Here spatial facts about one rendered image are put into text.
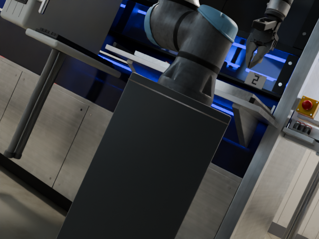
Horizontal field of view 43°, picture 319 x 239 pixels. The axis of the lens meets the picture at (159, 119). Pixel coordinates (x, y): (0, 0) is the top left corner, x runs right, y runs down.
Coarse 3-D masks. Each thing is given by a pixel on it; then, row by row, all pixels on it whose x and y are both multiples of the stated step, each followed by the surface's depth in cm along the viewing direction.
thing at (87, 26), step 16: (16, 0) 173; (32, 0) 169; (64, 0) 181; (80, 0) 188; (96, 0) 196; (112, 0) 204; (16, 16) 172; (32, 16) 171; (48, 16) 178; (64, 16) 184; (80, 16) 192; (96, 16) 200; (112, 16) 208; (64, 32) 188; (80, 32) 196; (96, 32) 204; (96, 48) 208
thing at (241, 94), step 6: (216, 84) 147; (222, 84) 146; (228, 84) 145; (222, 90) 146; (228, 90) 145; (234, 90) 144; (240, 90) 143; (240, 96) 143; (246, 96) 142; (252, 96) 141
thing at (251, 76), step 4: (252, 72) 181; (248, 76) 181; (252, 76) 181; (260, 76) 179; (264, 76) 178; (248, 80) 181; (252, 80) 180; (260, 80) 179; (264, 80) 178; (252, 84) 180; (256, 84) 179; (260, 84) 178; (260, 88) 178
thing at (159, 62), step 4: (136, 52) 178; (140, 56) 177; (144, 56) 176; (148, 56) 175; (148, 60) 175; (152, 60) 174; (156, 60) 173; (160, 64) 172; (164, 64) 171; (168, 64) 170
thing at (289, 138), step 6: (294, 120) 180; (306, 120) 181; (312, 120) 179; (288, 126) 181; (318, 126) 184; (312, 132) 176; (318, 132) 175; (288, 138) 180; (294, 138) 179; (318, 138) 175; (300, 144) 178; (306, 144) 177; (318, 144) 175; (312, 150) 180; (318, 150) 174
